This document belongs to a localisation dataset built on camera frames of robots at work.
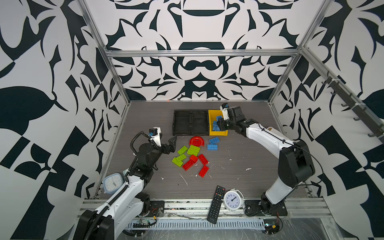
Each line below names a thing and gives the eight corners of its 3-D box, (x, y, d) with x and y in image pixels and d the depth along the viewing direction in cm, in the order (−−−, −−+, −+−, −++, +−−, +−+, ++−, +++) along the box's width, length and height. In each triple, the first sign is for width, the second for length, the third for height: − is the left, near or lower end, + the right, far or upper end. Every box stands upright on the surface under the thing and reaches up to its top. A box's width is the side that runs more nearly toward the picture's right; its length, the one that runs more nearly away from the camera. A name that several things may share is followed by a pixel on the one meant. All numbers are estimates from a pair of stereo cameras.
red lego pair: (182, 168, 89) (181, 166, 87) (192, 155, 94) (192, 153, 92) (188, 172, 87) (188, 171, 85) (198, 159, 92) (198, 157, 90)
